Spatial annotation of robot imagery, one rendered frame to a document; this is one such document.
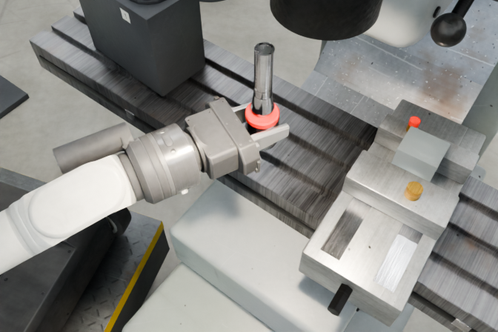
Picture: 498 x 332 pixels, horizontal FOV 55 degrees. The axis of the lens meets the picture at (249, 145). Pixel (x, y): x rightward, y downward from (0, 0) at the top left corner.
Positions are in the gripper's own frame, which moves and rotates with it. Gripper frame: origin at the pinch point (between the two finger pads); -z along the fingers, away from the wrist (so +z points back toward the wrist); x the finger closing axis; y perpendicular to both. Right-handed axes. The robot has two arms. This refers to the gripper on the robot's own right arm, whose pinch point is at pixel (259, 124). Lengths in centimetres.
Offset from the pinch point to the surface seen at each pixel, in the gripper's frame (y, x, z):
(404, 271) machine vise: 10.2, -24.6, -9.0
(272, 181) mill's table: 17.3, 0.2, -3.1
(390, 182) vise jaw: 6.2, -14.0, -13.9
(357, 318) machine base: 94, -13, -29
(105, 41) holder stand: 12.6, 42.2, 11.4
